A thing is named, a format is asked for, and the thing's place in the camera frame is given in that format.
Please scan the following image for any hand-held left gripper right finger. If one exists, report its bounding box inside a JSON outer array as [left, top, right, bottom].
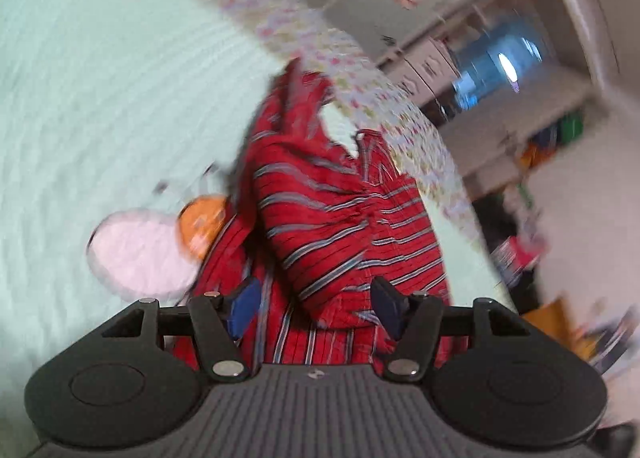
[[370, 276, 531, 383]]

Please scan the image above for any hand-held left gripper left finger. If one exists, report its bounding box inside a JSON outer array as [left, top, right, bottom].
[[102, 277, 262, 383]]

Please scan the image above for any red striped garment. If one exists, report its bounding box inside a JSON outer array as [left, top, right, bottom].
[[172, 58, 471, 379]]

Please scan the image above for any shelf of colourful packages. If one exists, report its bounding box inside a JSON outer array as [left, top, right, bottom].
[[520, 108, 586, 169]]

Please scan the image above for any white drawer cabinet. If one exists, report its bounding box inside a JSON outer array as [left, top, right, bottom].
[[385, 38, 461, 109]]

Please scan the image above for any mint quilted bee-print bed cover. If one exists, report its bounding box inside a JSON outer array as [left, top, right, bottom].
[[0, 0, 521, 458]]

